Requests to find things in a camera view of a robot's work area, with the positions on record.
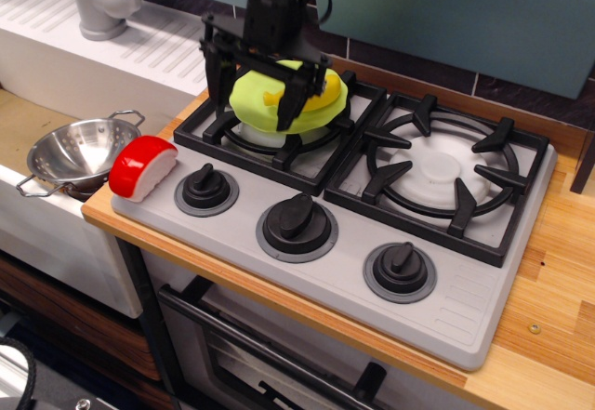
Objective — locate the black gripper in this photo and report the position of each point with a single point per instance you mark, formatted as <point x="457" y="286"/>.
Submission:
<point x="268" y="39"/>

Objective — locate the green plastic plate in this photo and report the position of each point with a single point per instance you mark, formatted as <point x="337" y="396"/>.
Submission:
<point x="246" y="100"/>

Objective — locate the yellow toy banana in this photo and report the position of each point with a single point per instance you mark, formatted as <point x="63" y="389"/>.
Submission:
<point x="331" y="90"/>

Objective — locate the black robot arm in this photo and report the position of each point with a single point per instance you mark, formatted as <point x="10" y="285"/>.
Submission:
<point x="269" y="40"/>

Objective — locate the black left burner grate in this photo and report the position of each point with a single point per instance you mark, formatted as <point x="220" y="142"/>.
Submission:
<point x="303" y="161"/>

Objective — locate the black burner grate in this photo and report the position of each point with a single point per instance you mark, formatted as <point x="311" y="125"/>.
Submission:
<point x="467" y="184"/>
<point x="303" y="161"/>

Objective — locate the black left stove knob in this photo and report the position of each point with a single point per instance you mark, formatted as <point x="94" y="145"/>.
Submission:
<point x="206" y="192"/>

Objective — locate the black stove knob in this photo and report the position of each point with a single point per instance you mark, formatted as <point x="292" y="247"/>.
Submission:
<point x="206" y="192"/>
<point x="297" y="230"/>
<point x="400" y="273"/>

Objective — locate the red white toy sushi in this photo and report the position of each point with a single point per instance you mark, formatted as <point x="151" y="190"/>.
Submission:
<point x="140" y="166"/>

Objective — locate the black middle stove knob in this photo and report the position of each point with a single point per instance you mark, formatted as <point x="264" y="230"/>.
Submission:
<point x="297" y="230"/>

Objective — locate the steel colander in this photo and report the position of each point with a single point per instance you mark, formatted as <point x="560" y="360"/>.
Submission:
<point x="78" y="158"/>

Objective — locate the white toy sink unit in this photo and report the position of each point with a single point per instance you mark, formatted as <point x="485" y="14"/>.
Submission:
<point x="51" y="75"/>

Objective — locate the black right burner grate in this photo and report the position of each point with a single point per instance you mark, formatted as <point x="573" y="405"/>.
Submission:
<point x="467" y="184"/>

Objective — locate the grey toy stove top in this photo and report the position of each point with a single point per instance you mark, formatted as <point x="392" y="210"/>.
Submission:
<point x="455" y="323"/>

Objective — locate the black right stove knob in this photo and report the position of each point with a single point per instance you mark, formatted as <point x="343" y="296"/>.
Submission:
<point x="400" y="273"/>

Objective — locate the toy oven door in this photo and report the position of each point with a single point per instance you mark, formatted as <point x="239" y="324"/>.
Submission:
<point x="251" y="357"/>

